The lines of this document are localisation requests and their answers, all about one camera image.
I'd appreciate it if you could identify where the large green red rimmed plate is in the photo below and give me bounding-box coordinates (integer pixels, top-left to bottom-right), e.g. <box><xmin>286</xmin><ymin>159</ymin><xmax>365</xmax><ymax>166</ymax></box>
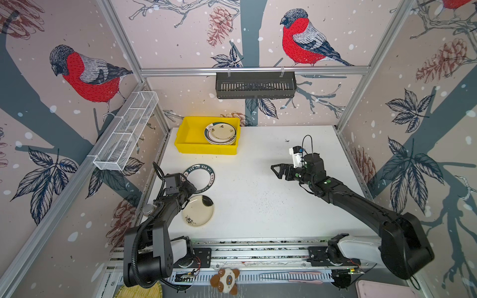
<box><xmin>203</xmin><ymin>122</ymin><xmax>238</xmax><ymax>146</ymax></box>

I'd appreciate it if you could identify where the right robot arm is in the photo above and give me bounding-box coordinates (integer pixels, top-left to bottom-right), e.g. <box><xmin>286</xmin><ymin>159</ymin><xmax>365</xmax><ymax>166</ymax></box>
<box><xmin>271</xmin><ymin>153</ymin><xmax>435</xmax><ymax>279</ymax></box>

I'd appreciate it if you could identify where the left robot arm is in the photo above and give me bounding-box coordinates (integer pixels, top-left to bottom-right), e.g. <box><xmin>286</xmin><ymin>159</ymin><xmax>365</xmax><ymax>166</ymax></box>
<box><xmin>123</xmin><ymin>173</ymin><xmax>196</xmax><ymax>289</ymax></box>

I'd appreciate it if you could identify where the yellow plastic bin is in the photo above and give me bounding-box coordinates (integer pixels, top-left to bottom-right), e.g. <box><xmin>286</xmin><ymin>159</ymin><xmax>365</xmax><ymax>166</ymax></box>
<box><xmin>175</xmin><ymin>116</ymin><xmax>241</xmax><ymax>155</ymax></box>

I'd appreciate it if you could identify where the dark green lettered rim plate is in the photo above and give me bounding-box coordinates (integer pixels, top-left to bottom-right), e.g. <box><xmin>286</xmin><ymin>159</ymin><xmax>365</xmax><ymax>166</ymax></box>
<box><xmin>183</xmin><ymin>164</ymin><xmax>216</xmax><ymax>194</ymax></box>

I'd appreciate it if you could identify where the cream plate with dark spot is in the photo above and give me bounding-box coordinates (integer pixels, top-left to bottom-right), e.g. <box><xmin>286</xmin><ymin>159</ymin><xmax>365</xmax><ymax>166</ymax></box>
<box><xmin>181</xmin><ymin>196</ymin><xmax>215</xmax><ymax>227</ymax></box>

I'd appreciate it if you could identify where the spice jar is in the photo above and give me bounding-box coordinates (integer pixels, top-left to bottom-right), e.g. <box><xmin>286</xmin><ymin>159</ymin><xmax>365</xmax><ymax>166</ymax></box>
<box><xmin>142</xmin><ymin>204</ymin><xmax>156</xmax><ymax>216</ymax></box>

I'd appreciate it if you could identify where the black hanging basket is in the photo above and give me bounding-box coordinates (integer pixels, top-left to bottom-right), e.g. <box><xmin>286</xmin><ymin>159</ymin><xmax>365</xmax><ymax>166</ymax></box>
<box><xmin>216</xmin><ymin>72</ymin><xmax>297</xmax><ymax>99</ymax></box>

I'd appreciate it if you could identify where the panda plush toy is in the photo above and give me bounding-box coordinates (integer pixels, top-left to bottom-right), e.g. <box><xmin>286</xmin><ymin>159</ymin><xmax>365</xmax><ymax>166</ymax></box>
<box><xmin>210</xmin><ymin>268</ymin><xmax>240</xmax><ymax>296</ymax></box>

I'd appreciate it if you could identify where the yellow bamboo mat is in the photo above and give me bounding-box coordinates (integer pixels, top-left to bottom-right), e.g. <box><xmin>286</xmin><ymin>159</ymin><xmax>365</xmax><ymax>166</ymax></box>
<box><xmin>114</xmin><ymin>283</ymin><xmax>163</xmax><ymax>298</ymax></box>

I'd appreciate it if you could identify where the pink tray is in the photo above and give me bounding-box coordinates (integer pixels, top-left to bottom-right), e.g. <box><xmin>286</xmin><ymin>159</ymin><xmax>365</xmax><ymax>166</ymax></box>
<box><xmin>356</xmin><ymin>281</ymin><xmax>420</xmax><ymax>298</ymax></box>

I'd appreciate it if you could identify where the black corrugated cable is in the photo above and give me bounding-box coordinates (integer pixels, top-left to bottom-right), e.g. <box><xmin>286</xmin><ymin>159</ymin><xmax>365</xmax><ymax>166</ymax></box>
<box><xmin>130</xmin><ymin>161</ymin><xmax>195</xmax><ymax>291</ymax></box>

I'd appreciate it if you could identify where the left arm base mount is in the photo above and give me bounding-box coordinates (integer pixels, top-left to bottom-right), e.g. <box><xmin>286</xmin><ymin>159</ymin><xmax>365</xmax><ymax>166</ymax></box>
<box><xmin>170</xmin><ymin>236</ymin><xmax>212</xmax><ymax>269</ymax></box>

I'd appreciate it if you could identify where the white wire mesh basket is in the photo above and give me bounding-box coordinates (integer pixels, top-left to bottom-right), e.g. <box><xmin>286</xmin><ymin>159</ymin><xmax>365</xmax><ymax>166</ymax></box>
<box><xmin>93</xmin><ymin>91</ymin><xmax>159</xmax><ymax>171</ymax></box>

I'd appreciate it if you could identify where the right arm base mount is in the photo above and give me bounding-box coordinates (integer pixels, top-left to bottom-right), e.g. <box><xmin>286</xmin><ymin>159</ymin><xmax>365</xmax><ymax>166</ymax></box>
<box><xmin>307</xmin><ymin>233</ymin><xmax>361</xmax><ymax>267</ymax></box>

